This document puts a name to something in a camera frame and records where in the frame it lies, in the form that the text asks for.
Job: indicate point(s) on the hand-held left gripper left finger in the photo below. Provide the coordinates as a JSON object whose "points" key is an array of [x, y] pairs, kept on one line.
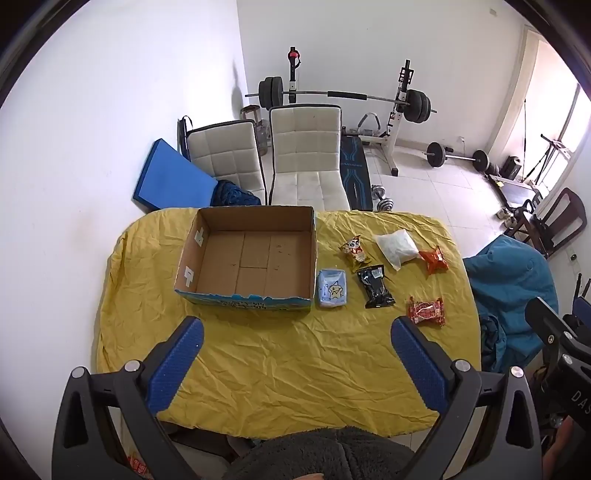
{"points": [[178, 360]]}

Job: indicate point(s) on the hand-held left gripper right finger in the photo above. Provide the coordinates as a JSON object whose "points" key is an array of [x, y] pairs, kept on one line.
{"points": [[420, 360]]}

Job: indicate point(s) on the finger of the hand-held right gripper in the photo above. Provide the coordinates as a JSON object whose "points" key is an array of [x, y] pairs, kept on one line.
{"points": [[542, 318]]}

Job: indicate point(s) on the red snack packet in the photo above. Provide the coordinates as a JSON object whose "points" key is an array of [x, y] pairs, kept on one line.
{"points": [[427, 311]]}

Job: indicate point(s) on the black packet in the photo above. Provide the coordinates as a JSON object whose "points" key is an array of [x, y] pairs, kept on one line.
{"points": [[375, 286]]}

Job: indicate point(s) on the orange snack packet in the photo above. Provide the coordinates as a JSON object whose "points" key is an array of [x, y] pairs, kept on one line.
{"points": [[434, 261]]}

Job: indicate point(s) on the white zip bag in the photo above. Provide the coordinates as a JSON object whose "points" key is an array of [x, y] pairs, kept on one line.
{"points": [[397, 249]]}

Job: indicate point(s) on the blue tissue pack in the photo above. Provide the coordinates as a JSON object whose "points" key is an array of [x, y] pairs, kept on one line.
{"points": [[331, 288]]}

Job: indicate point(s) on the cardboard box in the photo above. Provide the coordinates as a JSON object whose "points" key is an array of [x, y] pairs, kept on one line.
{"points": [[249, 263]]}

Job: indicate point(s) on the cartoon print snack packet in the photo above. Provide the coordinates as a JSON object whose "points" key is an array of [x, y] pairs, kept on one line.
{"points": [[355, 253]]}

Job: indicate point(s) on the person's right forearm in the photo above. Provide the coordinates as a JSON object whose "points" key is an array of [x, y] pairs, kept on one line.
{"points": [[556, 443]]}

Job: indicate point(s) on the teal cloth on chair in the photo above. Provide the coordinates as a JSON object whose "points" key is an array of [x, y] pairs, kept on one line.
{"points": [[512, 281]]}

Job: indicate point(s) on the dark wooden chair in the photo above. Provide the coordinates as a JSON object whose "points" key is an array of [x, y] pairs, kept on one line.
{"points": [[561, 217]]}

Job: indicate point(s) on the yellow tablecloth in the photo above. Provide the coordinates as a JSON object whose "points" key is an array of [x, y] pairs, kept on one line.
{"points": [[286, 360]]}

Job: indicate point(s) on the light shoe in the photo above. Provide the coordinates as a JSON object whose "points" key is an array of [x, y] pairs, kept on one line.
{"points": [[505, 215]]}

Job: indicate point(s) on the red packet under table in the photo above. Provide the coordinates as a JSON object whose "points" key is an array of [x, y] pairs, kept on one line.
{"points": [[138, 468]]}

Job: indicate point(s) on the person's dark fleece clothing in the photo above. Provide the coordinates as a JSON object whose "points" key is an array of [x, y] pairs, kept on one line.
{"points": [[318, 454]]}

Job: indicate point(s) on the black speaker box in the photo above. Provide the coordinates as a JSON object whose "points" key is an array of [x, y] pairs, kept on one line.
{"points": [[511, 167]]}

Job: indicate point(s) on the chrome dumbbell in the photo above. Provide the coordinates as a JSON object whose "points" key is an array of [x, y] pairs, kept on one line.
{"points": [[383, 198]]}

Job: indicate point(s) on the dark blue cloth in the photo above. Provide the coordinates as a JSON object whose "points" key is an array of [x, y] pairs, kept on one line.
{"points": [[233, 194]]}

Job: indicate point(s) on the blue foam mat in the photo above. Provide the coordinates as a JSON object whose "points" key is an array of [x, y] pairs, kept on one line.
{"points": [[171, 177]]}

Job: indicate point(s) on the short barbell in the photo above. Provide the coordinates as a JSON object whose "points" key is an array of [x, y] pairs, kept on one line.
{"points": [[436, 153]]}

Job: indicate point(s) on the black weight bench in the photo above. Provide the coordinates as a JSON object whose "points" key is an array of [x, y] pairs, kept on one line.
{"points": [[355, 170]]}

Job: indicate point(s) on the small white padded chair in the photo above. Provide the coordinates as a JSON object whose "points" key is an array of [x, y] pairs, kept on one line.
{"points": [[226, 157]]}

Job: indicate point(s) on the black bag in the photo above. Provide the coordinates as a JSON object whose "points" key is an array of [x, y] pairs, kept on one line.
{"points": [[182, 136]]}

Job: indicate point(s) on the large white padded chair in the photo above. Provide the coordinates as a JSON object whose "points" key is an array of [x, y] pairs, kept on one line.
{"points": [[307, 152]]}

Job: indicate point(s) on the small wooden stool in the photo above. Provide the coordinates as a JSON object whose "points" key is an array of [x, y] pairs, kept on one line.
{"points": [[249, 113]]}

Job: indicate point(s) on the loaded barbell on rack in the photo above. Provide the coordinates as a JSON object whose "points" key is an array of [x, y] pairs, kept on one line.
{"points": [[272, 92]]}

